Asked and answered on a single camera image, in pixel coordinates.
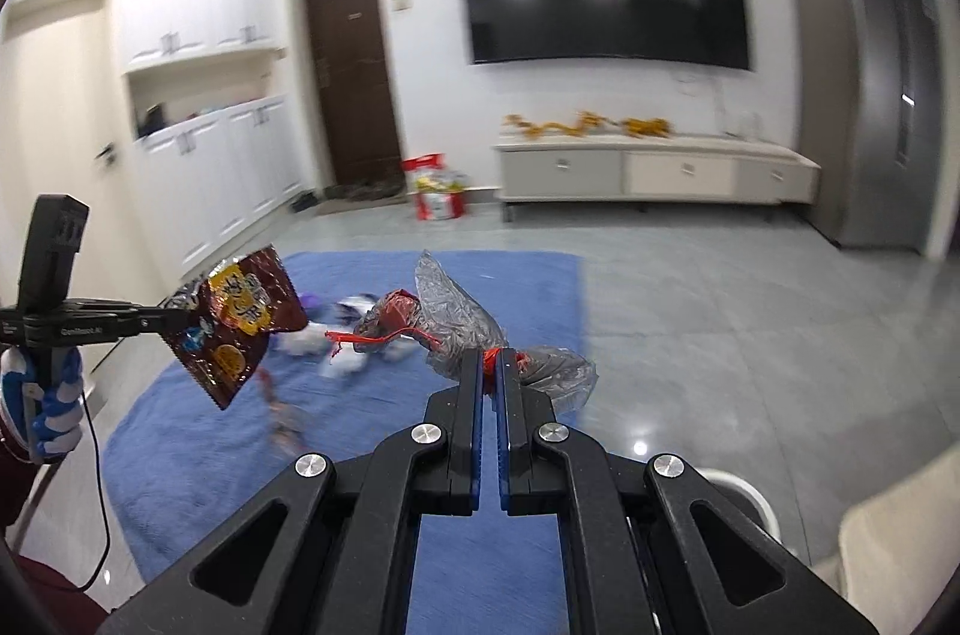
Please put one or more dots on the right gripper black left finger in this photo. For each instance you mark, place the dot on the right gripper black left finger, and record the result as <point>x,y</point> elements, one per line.
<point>328,546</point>

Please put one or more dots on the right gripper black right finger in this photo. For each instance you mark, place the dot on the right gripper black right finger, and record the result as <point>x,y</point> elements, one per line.
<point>649,546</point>

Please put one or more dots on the dark red snack wrapper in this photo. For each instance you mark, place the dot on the dark red snack wrapper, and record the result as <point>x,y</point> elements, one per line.
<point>224,321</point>

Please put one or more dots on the clear plastic bag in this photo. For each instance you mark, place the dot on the clear plastic bag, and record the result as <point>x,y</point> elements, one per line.
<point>456,322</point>

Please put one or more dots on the white round trash bin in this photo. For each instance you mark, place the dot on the white round trash bin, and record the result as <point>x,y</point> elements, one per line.
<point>747,497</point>

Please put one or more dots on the white blue crumpled trash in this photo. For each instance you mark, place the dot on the white blue crumpled trash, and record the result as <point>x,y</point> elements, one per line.
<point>337,357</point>

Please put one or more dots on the left hand blue white glove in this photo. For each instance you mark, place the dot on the left hand blue white glove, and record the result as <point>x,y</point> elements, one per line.
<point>41,424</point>

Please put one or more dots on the blue carpet rug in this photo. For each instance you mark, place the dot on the blue carpet rug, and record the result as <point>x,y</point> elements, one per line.
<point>176,466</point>

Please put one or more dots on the cream interior door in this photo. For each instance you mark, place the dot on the cream interior door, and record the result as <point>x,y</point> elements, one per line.
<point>66,131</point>

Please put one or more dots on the white lower shoe cabinet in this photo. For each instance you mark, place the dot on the white lower shoe cabinet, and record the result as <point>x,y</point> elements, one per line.
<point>203,182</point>

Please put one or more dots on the red crumpled snack wrapper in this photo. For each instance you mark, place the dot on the red crumpled snack wrapper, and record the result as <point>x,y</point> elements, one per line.
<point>395,315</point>

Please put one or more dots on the black handbag on cabinet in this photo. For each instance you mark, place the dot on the black handbag on cabinet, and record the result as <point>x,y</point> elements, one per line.
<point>152,120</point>

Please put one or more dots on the beige chair seat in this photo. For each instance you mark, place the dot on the beige chair seat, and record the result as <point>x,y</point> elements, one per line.
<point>897,557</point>

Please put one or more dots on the black shoe on floor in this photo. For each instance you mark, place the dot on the black shoe on floor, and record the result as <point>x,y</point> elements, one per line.
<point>303,201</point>

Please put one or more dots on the brown door mat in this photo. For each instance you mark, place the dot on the brown door mat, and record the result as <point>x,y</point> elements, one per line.
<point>345,198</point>

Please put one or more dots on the red white gift bag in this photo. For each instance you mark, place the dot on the red white gift bag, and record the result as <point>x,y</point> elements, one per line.
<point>439,193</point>

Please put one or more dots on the white grey TV console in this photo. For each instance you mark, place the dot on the white grey TV console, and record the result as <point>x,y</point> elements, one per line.
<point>652,170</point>

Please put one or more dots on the dark brown entrance door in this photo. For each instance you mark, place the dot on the dark brown entrance door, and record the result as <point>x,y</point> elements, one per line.
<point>354,90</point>

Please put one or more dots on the golden tiger ornament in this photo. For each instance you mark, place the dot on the golden tiger ornament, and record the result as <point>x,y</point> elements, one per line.
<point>645,128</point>

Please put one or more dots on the golden dragon ornament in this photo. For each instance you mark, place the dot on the golden dragon ornament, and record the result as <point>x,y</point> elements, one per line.
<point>586,124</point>

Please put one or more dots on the stainless steel refrigerator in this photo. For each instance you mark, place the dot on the stainless steel refrigerator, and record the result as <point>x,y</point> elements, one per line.
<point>870,114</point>

